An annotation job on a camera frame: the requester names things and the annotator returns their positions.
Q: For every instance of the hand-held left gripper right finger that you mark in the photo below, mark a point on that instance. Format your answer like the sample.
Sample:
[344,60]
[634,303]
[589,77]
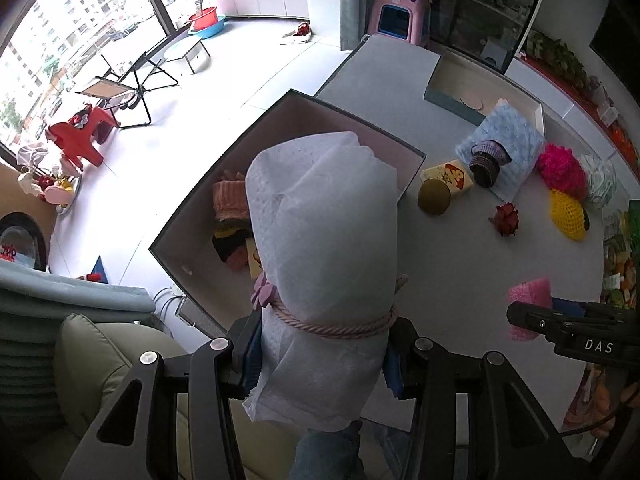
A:
[392,377]

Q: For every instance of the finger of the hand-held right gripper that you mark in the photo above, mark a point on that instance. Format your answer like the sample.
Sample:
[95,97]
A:
[567,306]
[530,316]

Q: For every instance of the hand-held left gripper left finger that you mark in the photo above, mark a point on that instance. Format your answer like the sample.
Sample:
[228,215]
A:
[254,360]

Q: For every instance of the pink foam sponge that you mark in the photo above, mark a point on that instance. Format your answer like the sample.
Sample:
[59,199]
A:
[530,292]

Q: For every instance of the large cardboard box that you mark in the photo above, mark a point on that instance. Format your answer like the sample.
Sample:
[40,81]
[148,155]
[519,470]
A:
[200,240]

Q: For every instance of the black pink soft item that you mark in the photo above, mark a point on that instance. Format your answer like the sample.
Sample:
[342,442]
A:
[227,245]

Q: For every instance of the colourful printed mat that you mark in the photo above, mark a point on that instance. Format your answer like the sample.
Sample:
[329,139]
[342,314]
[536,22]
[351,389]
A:
[617,265]

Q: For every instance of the white power strip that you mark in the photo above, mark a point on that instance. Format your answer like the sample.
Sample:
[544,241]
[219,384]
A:
[192,312]

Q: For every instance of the yellow knitted hat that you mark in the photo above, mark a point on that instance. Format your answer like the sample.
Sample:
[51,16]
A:
[567,215]

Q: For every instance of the red fabric flower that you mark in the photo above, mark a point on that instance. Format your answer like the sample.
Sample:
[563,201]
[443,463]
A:
[506,219]

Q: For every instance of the person's leg in jeans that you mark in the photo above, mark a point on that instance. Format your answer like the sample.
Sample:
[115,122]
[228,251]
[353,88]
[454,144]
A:
[325,452]

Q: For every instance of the white mesh bath sponge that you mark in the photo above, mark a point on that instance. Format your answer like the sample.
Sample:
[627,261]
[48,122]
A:
[600,180]

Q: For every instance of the magenta knitted hat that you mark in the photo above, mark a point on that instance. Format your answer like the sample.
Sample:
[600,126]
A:
[560,165]

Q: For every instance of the brown round fruit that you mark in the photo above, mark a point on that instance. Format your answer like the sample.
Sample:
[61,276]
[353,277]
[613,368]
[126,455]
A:
[434,197]

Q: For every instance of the green sofa cushion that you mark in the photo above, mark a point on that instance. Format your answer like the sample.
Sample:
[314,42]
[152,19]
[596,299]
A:
[100,355]

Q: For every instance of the yellow red small packet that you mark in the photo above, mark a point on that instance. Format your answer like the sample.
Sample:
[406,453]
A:
[455,177]

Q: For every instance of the purple knitted hat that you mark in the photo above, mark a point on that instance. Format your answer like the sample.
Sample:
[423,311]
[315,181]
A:
[485,165]

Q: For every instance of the pink knitted cloth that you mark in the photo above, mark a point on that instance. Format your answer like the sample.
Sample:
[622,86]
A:
[230,200]

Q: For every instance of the light blue dotted cloth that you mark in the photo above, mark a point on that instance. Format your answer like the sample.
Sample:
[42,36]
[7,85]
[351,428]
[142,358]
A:
[520,140]

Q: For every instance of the blue red toy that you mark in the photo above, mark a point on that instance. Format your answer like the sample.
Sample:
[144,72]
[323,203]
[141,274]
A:
[95,270]

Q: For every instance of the round wooden disc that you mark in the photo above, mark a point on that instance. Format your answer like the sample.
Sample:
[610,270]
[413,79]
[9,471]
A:
[472,100]

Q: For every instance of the shallow cardboard tray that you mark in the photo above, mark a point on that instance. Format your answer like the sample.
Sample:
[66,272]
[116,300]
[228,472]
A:
[452,102]

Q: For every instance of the green potted plant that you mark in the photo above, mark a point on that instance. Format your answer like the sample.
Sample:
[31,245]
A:
[560,57]

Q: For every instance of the plate of small toys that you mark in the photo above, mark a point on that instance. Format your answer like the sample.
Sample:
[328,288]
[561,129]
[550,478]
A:
[57,192]

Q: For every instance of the small white box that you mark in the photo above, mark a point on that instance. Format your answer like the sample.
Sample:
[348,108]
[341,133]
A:
[492,52]

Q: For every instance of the black screen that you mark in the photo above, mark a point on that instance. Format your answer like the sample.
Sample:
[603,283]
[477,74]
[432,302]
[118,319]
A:
[617,35]

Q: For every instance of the red plastic child chair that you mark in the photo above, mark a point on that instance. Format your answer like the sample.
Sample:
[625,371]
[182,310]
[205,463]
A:
[75,137]

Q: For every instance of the black folding chair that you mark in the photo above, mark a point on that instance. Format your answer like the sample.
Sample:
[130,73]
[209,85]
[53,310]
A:
[107,90]

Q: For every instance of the dark glass door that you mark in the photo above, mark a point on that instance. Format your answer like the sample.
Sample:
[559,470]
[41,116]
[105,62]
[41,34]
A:
[480,10]

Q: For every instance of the pink plastic stool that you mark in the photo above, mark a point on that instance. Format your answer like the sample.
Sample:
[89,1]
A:
[420,25]

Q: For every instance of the low folding table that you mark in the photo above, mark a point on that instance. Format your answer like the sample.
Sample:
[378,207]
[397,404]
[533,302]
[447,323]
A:
[182,49]

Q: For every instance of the blue plastic basin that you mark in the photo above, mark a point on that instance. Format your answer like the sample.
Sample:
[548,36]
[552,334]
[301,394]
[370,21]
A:
[212,32]

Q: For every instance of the small red object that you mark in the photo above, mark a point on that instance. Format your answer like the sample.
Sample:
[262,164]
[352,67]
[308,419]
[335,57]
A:
[300,30]

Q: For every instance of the red plastic basin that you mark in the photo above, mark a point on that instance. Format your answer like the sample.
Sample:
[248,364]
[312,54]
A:
[202,21]

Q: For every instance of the teal curtain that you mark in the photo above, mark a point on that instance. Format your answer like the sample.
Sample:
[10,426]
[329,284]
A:
[350,0]

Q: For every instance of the black round frame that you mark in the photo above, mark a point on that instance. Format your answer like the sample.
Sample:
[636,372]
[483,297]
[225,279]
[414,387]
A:
[30,227]

